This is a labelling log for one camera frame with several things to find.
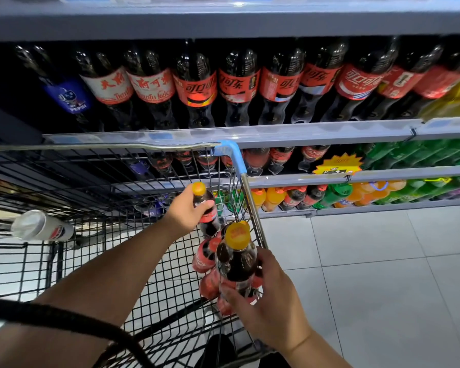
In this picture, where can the person's right hand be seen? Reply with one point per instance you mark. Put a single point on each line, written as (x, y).
(272, 310)

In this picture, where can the yellow starburst promo sign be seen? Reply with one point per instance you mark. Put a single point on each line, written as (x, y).
(337, 163)

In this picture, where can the white paper cup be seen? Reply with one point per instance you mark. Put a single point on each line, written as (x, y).
(42, 226)

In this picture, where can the person's left hand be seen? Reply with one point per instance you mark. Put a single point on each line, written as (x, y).
(185, 210)

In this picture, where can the person's left forearm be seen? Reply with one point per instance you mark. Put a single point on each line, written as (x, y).
(77, 287)

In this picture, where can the dark cola bottle yellow cap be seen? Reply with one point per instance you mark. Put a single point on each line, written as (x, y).
(238, 260)
(208, 214)

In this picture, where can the row of yellow drink bottles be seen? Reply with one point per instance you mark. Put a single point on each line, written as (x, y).
(448, 99)

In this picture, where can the grey store shelving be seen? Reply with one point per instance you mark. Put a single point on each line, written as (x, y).
(291, 19)

